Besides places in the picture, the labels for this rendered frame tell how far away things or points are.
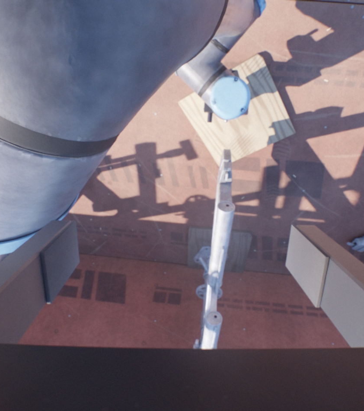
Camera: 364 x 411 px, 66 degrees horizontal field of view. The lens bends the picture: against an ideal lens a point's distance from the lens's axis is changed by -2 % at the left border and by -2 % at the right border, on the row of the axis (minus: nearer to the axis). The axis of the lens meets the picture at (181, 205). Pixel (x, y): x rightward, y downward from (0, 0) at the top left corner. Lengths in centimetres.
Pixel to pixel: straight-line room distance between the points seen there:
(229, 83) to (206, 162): 54
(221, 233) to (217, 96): 37
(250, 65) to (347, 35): 29
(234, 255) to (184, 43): 138
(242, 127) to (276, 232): 58
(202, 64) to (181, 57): 52
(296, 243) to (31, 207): 16
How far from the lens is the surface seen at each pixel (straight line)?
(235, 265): 157
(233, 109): 69
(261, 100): 105
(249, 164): 118
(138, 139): 116
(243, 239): 142
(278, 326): 150
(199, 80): 70
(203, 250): 148
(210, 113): 90
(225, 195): 85
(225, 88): 68
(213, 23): 21
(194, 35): 18
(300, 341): 150
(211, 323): 91
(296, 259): 17
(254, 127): 108
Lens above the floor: 99
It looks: 49 degrees down
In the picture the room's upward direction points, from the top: 170 degrees counter-clockwise
